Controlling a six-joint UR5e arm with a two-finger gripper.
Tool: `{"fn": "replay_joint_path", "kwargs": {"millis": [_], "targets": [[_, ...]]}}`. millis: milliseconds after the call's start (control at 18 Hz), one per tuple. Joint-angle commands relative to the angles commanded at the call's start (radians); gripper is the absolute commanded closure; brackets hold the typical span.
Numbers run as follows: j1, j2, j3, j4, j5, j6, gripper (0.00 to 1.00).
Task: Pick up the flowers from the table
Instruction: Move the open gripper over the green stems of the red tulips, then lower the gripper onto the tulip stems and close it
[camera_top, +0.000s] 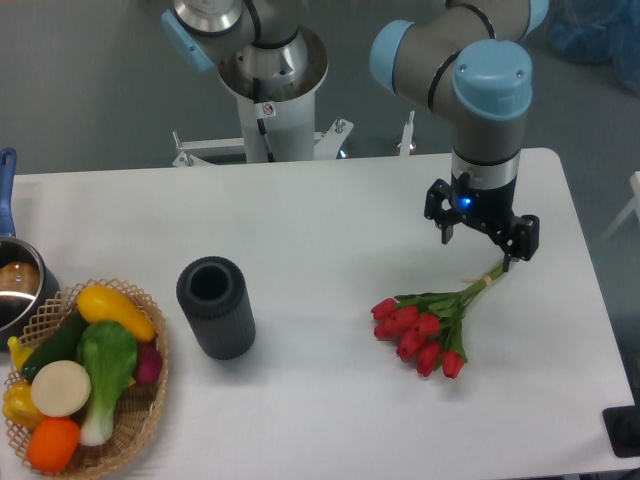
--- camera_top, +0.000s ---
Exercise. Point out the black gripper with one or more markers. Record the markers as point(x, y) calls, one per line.
point(486, 210)

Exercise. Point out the red tulip bouquet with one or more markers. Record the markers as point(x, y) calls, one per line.
point(428, 327)

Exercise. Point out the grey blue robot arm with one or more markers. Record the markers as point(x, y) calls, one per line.
point(467, 67)

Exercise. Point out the black device at table edge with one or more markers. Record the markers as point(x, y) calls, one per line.
point(622, 426)

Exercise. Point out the blue plastic bag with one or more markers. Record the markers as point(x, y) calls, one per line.
point(597, 32)

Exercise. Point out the dark grey ribbed vase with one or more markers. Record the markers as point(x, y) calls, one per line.
point(213, 296)

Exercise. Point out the red radish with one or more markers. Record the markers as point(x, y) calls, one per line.
point(149, 364)

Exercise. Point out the yellow squash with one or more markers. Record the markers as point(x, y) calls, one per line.
point(97, 303)

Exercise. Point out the green bok choy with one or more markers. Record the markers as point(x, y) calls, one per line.
point(108, 353)

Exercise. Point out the woven wicker basket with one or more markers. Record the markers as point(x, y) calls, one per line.
point(138, 411)

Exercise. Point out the green cucumber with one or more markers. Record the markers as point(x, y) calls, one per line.
point(60, 345)

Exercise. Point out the white round radish slice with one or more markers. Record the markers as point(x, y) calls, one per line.
point(60, 388)

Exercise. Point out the orange fruit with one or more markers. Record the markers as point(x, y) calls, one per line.
point(53, 444)

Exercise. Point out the yellow banana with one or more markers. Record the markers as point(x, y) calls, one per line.
point(19, 352)

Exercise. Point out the yellow bell pepper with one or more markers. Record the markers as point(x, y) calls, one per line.
point(19, 407)

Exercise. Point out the white chair frame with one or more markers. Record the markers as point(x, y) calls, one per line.
point(630, 208)

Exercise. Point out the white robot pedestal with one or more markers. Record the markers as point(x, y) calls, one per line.
point(275, 94)

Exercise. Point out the blue handled saucepan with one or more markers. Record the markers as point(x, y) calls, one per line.
point(26, 281)

